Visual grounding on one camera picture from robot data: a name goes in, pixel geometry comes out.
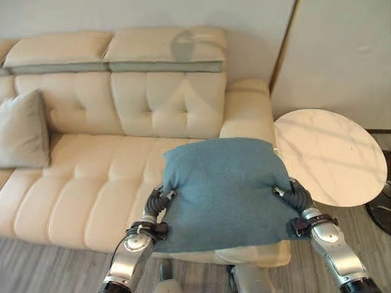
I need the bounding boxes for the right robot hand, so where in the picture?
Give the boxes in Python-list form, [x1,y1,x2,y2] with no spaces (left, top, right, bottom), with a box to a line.
[272,179,314,218]

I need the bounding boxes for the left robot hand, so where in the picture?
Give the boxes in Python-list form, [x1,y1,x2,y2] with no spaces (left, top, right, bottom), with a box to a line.
[144,187,177,221]

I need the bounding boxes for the blue square cushion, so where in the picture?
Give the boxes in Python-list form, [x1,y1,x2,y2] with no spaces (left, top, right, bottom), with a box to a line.
[152,137,309,254]

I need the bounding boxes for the cream leather sofa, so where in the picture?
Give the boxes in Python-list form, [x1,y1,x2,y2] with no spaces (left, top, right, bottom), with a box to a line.
[0,26,291,266]

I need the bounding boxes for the round white marble side table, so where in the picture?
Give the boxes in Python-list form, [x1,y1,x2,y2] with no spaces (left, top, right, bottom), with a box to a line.
[273,108,389,207]

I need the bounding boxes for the black round table base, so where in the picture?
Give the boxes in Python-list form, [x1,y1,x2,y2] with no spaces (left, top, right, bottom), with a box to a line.
[365,179,391,236]

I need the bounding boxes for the silver robot legs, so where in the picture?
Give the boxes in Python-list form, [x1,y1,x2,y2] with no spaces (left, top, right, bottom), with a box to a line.
[154,258,277,293]

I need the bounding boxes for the grey square cushion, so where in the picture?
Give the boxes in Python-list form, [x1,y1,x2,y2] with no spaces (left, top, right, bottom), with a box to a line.
[0,89,51,170]

